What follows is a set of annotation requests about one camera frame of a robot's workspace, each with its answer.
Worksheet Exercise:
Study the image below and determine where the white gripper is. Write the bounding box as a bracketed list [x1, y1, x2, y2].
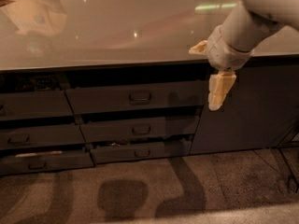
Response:
[189, 25, 253, 111]

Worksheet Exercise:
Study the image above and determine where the dark drawer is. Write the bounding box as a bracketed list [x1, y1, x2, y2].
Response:
[0, 124, 84, 150]
[91, 139, 192, 164]
[65, 80, 206, 114]
[0, 91, 72, 120]
[80, 116, 199, 143]
[0, 150, 93, 175]

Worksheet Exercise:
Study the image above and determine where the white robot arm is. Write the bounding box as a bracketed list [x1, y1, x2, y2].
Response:
[189, 0, 299, 111]

